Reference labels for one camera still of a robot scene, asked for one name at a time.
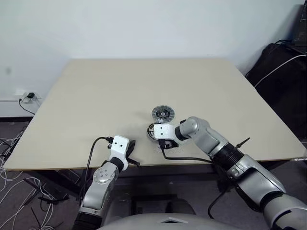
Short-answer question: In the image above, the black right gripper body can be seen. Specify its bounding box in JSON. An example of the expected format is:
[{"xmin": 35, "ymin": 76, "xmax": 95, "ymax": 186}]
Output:
[{"xmin": 158, "ymin": 138, "xmax": 180, "ymax": 151}]

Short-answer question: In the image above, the black and white round object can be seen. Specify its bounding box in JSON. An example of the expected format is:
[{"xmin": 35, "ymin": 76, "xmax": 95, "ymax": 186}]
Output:
[{"xmin": 145, "ymin": 122, "xmax": 159, "ymax": 144}]

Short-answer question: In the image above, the white floor cable tangle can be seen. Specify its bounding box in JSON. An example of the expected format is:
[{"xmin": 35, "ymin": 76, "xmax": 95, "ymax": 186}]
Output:
[{"xmin": 0, "ymin": 133, "xmax": 63, "ymax": 227}]

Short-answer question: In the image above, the wall power outlet with plug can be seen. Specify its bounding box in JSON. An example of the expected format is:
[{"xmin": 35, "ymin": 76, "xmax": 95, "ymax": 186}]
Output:
[{"xmin": 15, "ymin": 89, "xmax": 43, "ymax": 104}]

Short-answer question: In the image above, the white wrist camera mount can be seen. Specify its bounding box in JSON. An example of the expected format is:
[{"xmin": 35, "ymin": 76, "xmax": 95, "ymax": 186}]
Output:
[
  {"xmin": 153, "ymin": 123, "xmax": 177, "ymax": 141},
  {"xmin": 108, "ymin": 135, "xmax": 130, "ymax": 160}
]

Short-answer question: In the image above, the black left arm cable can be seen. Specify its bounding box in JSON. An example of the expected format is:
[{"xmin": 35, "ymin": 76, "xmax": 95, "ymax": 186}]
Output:
[{"xmin": 78, "ymin": 136, "xmax": 113, "ymax": 208}]

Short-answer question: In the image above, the grey robot torso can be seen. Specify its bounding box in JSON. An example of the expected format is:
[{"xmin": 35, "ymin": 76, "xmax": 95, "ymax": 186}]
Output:
[{"xmin": 95, "ymin": 207, "xmax": 231, "ymax": 230}]

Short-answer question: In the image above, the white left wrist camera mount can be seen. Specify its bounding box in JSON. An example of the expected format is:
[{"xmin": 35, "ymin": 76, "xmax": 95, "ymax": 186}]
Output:
[{"xmin": 108, "ymin": 135, "xmax": 130, "ymax": 160}]

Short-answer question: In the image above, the white cable on bag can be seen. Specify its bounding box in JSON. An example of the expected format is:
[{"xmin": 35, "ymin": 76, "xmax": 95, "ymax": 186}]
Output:
[{"xmin": 254, "ymin": 54, "xmax": 307, "ymax": 88}]

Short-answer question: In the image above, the grey round disc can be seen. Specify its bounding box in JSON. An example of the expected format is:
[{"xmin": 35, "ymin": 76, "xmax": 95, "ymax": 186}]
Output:
[{"xmin": 151, "ymin": 105, "xmax": 177, "ymax": 124}]

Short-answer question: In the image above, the black fabric bag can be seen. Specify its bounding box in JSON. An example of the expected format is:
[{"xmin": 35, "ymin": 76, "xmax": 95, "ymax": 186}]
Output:
[{"xmin": 246, "ymin": 43, "xmax": 307, "ymax": 140}]

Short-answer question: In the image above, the dark computer screen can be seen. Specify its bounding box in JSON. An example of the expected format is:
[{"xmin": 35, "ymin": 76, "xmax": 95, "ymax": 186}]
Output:
[{"xmin": 292, "ymin": 3, "xmax": 307, "ymax": 49}]

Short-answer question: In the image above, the black adapter cable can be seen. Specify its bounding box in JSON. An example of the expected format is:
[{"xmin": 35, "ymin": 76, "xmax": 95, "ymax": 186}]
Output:
[{"xmin": 18, "ymin": 97, "xmax": 37, "ymax": 116}]

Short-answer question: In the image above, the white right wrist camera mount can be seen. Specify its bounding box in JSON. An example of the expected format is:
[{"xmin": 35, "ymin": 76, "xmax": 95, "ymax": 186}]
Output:
[{"xmin": 153, "ymin": 123, "xmax": 177, "ymax": 141}]

